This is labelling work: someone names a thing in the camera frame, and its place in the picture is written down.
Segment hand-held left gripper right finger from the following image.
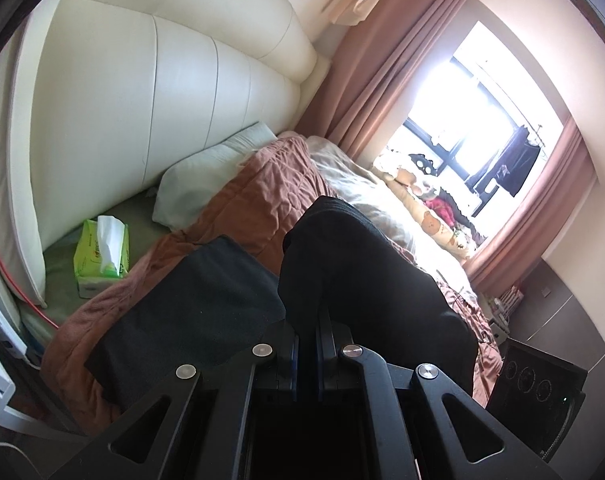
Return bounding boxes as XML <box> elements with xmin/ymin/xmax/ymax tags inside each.
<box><xmin>317</xmin><ymin>310</ymin><xmax>573</xmax><ymax>480</ymax></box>

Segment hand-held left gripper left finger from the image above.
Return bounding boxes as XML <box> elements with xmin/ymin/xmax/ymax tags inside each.
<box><xmin>47</xmin><ymin>322</ymin><xmax>300</xmax><ymax>480</ymax></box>

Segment black pants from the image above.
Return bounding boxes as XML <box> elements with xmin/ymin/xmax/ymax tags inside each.
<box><xmin>277</xmin><ymin>195</ymin><xmax>478</xmax><ymax>396</ymax></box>

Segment folded dark grey cloth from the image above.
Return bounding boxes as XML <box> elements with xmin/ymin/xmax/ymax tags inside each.
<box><xmin>85</xmin><ymin>235</ymin><xmax>288</xmax><ymax>406</ymax></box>

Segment brown blanket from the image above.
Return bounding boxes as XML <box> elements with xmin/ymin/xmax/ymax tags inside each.
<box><xmin>40</xmin><ymin>135</ymin><xmax>503</xmax><ymax>423</ymax></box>

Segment beige printed pillow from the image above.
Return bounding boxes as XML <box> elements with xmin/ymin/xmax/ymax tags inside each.
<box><xmin>372</xmin><ymin>157</ymin><xmax>483</xmax><ymax>261</ymax></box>

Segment light grey duvet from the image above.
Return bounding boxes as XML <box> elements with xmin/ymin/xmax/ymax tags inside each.
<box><xmin>305</xmin><ymin>135</ymin><xmax>473</xmax><ymax>301</ymax></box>

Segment stack of books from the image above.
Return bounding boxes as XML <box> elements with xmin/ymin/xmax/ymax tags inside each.
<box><xmin>489</xmin><ymin>285</ymin><xmax>525</xmax><ymax>331</ymax></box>

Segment red cloth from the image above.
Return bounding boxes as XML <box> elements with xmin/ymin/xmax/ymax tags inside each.
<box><xmin>425</xmin><ymin>196</ymin><xmax>463</xmax><ymax>226</ymax></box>

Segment white pillow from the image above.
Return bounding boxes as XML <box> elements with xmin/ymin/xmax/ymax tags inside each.
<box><xmin>152</xmin><ymin>121</ymin><xmax>279</xmax><ymax>233</ymax></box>

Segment black appliance with dials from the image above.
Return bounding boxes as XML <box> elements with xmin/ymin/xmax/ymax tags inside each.
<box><xmin>487</xmin><ymin>337</ymin><xmax>588</xmax><ymax>461</ymax></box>

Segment green tissue pack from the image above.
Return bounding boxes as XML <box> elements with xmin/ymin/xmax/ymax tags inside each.
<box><xmin>72</xmin><ymin>215</ymin><xmax>130</xmax><ymax>298</ymax></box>

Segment green bed sheet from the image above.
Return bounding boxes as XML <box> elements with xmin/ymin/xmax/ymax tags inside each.
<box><xmin>22</xmin><ymin>192</ymin><xmax>173</xmax><ymax>331</ymax></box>

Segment pink curtain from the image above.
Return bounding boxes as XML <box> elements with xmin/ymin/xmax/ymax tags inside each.
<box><xmin>465</xmin><ymin>115</ymin><xmax>595</xmax><ymax>286</ymax></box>
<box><xmin>295</xmin><ymin>0</ymin><xmax>470</xmax><ymax>166</ymax></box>

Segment hanging dark clothes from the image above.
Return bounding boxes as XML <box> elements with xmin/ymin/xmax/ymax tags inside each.
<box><xmin>465</xmin><ymin>125</ymin><xmax>542</xmax><ymax>198</ymax></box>

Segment window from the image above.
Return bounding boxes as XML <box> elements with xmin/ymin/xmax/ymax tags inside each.
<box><xmin>372</xmin><ymin>20</ymin><xmax>568</xmax><ymax>221</ymax></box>

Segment cream padded headboard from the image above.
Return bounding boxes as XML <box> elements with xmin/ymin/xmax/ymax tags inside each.
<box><xmin>0</xmin><ymin>0</ymin><xmax>318</xmax><ymax>311</ymax></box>

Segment red cable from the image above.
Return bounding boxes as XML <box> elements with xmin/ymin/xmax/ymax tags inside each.
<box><xmin>0</xmin><ymin>215</ymin><xmax>58</xmax><ymax>331</ymax></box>

